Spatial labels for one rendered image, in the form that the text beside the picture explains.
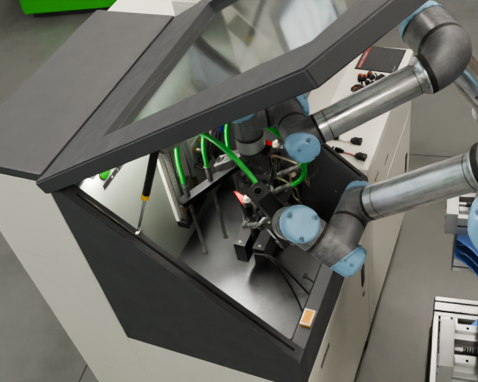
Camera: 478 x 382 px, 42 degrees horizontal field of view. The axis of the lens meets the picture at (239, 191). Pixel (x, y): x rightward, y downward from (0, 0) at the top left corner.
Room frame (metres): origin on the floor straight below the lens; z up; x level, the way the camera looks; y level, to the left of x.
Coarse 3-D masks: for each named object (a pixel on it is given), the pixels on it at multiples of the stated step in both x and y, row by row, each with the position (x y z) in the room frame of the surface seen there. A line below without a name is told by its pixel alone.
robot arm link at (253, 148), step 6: (234, 138) 1.23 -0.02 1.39; (264, 138) 1.23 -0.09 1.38; (240, 144) 1.21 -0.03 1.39; (246, 144) 1.20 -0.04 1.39; (252, 144) 1.20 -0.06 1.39; (258, 144) 1.20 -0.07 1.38; (264, 144) 1.22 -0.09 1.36; (240, 150) 1.21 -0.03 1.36; (246, 150) 1.20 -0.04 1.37; (252, 150) 1.20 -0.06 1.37; (258, 150) 1.20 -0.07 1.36
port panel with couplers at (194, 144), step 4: (196, 136) 1.60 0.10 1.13; (200, 136) 1.62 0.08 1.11; (188, 140) 1.56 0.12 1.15; (192, 140) 1.58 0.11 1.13; (196, 140) 1.60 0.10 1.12; (200, 140) 1.60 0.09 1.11; (188, 144) 1.56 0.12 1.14; (192, 144) 1.57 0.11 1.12; (196, 144) 1.59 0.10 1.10; (200, 144) 1.61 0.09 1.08; (188, 148) 1.56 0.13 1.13; (192, 148) 1.57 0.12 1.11; (196, 148) 1.57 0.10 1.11; (200, 148) 1.57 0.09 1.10; (192, 152) 1.56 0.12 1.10; (196, 152) 1.58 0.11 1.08; (200, 152) 1.60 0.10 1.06; (192, 156) 1.56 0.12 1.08; (196, 156) 1.58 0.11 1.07; (192, 160) 1.56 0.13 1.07; (196, 160) 1.57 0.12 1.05
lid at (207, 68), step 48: (240, 0) 1.45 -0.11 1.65; (288, 0) 1.17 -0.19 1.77; (336, 0) 0.98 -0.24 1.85; (384, 0) 0.80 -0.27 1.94; (192, 48) 1.34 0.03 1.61; (240, 48) 1.09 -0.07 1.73; (288, 48) 0.92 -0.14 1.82; (336, 48) 0.77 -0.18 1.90; (144, 96) 1.23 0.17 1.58; (192, 96) 0.96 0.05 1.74; (240, 96) 0.82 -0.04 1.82; (288, 96) 0.77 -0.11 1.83; (96, 144) 1.08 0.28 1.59; (144, 144) 0.93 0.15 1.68; (48, 192) 1.10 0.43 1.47
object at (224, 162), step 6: (234, 150) 1.28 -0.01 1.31; (222, 156) 1.29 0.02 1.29; (228, 156) 1.27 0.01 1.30; (240, 156) 1.23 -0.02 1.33; (216, 162) 1.28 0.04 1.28; (222, 162) 1.26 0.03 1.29; (228, 162) 1.25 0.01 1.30; (234, 162) 1.24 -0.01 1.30; (246, 162) 1.22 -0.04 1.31; (216, 168) 1.27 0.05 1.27; (222, 168) 1.26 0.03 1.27; (228, 168) 1.25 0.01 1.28
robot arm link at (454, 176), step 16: (448, 160) 0.82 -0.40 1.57; (464, 160) 0.79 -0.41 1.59; (400, 176) 0.87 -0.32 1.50; (416, 176) 0.84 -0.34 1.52; (432, 176) 0.81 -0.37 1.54; (448, 176) 0.79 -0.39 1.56; (464, 176) 0.77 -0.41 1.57; (352, 192) 0.93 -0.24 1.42; (368, 192) 0.89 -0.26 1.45; (384, 192) 0.86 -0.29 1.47; (400, 192) 0.84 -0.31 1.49; (416, 192) 0.82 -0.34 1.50; (432, 192) 0.79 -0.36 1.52; (448, 192) 0.78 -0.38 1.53; (464, 192) 0.76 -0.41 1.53; (336, 208) 0.91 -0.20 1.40; (352, 208) 0.89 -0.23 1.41; (368, 208) 0.87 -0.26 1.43; (384, 208) 0.85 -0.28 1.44; (400, 208) 0.83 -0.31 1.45
